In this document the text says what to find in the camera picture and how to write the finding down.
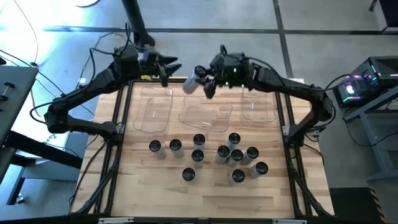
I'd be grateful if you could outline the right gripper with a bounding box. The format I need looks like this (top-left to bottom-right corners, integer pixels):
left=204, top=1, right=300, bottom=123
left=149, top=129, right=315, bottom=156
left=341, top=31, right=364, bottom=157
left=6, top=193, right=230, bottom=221
left=201, top=57, right=226, bottom=100

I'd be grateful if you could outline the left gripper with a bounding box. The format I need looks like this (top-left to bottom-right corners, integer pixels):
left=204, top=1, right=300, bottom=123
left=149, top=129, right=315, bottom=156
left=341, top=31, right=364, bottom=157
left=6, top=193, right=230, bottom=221
left=138, top=51, right=183, bottom=77

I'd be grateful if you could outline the red-band Celsius can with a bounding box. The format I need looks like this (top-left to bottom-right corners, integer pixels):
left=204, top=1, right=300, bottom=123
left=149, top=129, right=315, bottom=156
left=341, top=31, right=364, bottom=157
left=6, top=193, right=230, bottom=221
left=182, top=65, right=208, bottom=95
left=228, top=169, right=246, bottom=187

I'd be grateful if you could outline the clear plastic bin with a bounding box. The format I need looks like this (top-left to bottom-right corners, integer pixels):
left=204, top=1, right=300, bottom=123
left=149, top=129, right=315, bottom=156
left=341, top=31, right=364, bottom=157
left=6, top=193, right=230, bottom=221
left=132, top=86, right=174, bottom=134
left=241, top=88, right=277, bottom=124
left=178, top=95, right=233, bottom=133

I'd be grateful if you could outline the white Celsius can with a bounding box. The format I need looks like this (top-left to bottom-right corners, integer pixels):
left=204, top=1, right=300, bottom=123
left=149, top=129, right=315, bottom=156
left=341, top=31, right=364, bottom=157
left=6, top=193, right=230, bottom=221
left=193, top=133, right=206, bottom=151
left=241, top=146, right=260, bottom=166
left=248, top=161, right=269, bottom=180

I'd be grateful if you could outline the blue-band Celsius can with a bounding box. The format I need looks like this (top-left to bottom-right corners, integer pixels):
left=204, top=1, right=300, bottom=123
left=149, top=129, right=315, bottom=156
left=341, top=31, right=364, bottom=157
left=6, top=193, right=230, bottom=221
left=226, top=132, right=242, bottom=152
left=191, top=149, right=205, bottom=169
left=215, top=145, right=231, bottom=165

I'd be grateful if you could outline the black stand pole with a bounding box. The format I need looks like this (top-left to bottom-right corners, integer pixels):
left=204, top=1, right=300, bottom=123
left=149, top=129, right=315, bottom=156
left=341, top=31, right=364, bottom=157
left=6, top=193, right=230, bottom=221
left=120, top=0, right=156, bottom=47

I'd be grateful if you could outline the white cardboard box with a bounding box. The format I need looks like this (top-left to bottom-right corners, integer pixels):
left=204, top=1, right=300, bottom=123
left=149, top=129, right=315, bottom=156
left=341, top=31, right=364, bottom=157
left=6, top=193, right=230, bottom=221
left=43, top=133, right=72, bottom=149

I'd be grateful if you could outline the grey side desk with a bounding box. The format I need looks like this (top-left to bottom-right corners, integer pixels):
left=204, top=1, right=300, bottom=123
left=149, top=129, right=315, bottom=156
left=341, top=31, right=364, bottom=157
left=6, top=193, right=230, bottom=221
left=0, top=64, right=40, bottom=147

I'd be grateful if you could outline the black screw clamp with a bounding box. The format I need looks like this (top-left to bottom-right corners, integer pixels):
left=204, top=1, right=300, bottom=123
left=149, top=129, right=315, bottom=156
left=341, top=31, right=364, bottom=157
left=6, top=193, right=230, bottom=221
left=0, top=81, right=16, bottom=102

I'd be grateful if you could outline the black desktop computer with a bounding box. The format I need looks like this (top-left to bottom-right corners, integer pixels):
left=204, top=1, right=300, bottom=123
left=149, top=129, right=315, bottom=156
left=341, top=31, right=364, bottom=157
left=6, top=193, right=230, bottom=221
left=332, top=55, right=398, bottom=108

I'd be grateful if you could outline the grey metal bench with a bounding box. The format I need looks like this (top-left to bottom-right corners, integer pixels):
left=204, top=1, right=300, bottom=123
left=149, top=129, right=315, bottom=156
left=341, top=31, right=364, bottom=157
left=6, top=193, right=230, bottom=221
left=343, top=85, right=398, bottom=183

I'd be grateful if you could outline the black hazard-striped box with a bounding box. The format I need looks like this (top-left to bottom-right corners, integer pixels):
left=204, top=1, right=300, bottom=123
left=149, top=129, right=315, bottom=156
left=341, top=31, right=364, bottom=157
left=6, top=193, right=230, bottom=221
left=328, top=186, right=389, bottom=224

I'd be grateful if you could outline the black cabinet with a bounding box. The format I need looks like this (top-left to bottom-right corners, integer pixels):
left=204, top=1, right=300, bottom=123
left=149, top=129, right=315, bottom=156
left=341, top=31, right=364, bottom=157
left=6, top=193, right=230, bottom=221
left=369, top=0, right=398, bottom=34

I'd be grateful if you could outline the black floor cable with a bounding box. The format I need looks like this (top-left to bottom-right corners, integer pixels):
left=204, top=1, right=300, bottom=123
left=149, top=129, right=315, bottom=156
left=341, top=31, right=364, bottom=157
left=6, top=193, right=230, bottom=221
left=73, top=30, right=137, bottom=94
left=0, top=49, right=66, bottom=97

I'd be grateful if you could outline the black desk leg frame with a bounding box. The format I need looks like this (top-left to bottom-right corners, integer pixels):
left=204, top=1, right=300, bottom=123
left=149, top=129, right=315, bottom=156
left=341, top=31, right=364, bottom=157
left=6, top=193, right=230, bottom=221
left=0, top=130, right=84, bottom=207

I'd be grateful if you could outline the silver metal bracket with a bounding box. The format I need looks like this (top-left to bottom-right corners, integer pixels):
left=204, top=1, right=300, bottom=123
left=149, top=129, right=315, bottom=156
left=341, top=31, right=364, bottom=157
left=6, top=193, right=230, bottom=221
left=98, top=217, right=135, bottom=224
left=272, top=219, right=308, bottom=224

